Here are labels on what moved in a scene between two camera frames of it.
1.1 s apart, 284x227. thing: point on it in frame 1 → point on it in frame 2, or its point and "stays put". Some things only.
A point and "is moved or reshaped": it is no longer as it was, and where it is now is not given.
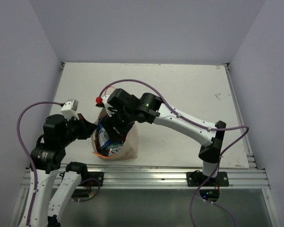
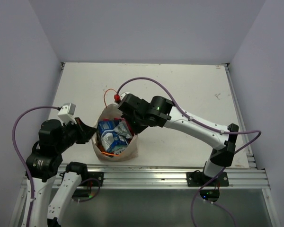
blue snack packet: (104, 139) stays put
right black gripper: (110, 122) → (136, 129)
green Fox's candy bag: (113, 149) is moved or reshaped
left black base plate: (98, 175) stays put
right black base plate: (196, 179) stays put
